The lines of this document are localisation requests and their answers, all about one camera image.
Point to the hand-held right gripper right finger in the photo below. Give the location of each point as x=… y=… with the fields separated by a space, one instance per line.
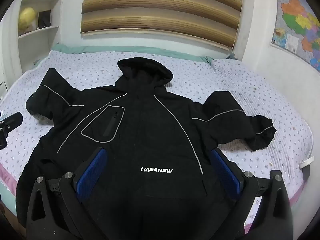
x=225 y=175

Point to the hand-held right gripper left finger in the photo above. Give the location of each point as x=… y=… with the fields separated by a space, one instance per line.
x=92 y=172

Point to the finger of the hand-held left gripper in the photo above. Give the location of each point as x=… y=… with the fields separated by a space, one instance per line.
x=13 y=120

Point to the black hooded jacket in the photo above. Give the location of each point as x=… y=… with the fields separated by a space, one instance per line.
x=155 y=120

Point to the floral quilted bed cover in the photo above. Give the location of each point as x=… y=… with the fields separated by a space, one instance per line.
x=225 y=85

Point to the yellow plush toy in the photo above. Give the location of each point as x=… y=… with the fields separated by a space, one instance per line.
x=27 y=17

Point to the small black box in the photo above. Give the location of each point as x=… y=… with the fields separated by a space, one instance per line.
x=44 y=18

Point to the white wall shelf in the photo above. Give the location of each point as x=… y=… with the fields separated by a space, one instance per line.
x=37 y=32

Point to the colourful wall map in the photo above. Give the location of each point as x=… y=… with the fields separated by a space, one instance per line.
x=295 y=20

